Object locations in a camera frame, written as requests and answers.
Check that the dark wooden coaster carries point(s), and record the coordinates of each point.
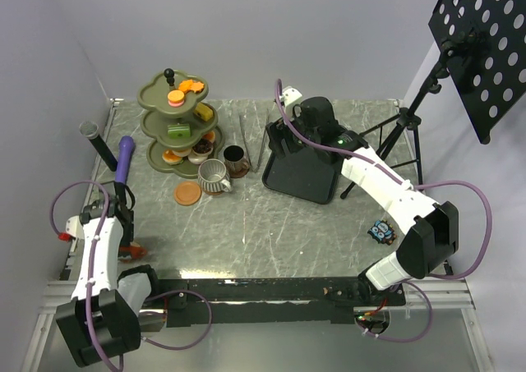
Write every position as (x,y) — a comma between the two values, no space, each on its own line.
(238,174)

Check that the black perforated board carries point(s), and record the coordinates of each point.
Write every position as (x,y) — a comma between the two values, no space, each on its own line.
(486,39)

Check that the yellow layered cake slice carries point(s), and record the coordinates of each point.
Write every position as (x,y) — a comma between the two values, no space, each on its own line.
(204,112)

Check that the metal tongs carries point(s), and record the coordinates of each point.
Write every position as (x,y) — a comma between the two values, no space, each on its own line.
(252,128)

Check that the pink macaron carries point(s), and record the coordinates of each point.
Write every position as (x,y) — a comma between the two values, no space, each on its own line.
(176,104)

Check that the round orange cracker biscuit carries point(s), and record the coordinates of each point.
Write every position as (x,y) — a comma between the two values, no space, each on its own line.
(175,95)

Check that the dark metal cup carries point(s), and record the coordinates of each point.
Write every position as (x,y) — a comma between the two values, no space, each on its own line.
(235,160)

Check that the light wooden coaster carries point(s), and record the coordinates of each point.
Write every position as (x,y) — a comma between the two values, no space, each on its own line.
(187,193)
(218,193)

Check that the ribbed grey bowl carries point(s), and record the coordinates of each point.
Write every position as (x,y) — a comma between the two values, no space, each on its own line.
(213,177)

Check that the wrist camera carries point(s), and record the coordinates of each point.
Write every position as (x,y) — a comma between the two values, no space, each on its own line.
(73,230)
(289,97)

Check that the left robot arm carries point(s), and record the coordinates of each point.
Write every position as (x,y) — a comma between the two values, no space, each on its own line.
(101,321)

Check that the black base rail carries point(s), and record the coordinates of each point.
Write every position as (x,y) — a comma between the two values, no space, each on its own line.
(268,300)

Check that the black handheld microphone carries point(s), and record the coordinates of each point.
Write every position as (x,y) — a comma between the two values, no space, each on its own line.
(90,131)

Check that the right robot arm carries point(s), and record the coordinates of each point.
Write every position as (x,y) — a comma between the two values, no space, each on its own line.
(430,230)

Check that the orange glazed donut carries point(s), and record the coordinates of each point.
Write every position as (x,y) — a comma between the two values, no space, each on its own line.
(171,158)

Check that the green three-tier serving stand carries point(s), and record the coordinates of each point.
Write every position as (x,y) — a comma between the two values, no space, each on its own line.
(152,97)

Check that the small owl sticker box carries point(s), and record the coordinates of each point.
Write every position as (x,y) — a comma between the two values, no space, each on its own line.
(382,232)

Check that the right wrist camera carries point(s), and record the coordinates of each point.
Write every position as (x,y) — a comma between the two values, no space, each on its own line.
(289,97)

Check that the green layered cake slice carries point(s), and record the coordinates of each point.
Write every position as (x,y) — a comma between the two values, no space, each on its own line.
(179,131)

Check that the white cream donut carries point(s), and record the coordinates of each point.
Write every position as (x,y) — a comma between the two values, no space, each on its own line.
(197,159)

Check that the purple handled tool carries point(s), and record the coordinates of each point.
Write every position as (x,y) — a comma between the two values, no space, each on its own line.
(126,148)

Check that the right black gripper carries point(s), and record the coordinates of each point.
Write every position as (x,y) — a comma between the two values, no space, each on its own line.
(278,131)

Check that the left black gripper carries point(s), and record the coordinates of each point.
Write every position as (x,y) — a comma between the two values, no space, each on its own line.
(128,236)

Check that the black serving tray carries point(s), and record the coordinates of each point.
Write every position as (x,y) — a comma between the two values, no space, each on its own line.
(297,171)

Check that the copper cup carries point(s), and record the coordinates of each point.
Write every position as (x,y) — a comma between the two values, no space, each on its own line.
(133,252)

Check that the black tripod stand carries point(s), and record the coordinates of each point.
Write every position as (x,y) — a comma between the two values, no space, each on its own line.
(406,119)

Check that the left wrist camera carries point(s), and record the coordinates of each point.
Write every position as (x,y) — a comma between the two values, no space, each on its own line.
(73,230)

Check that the orange flower cookie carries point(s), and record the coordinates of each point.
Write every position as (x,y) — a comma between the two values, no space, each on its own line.
(197,86)

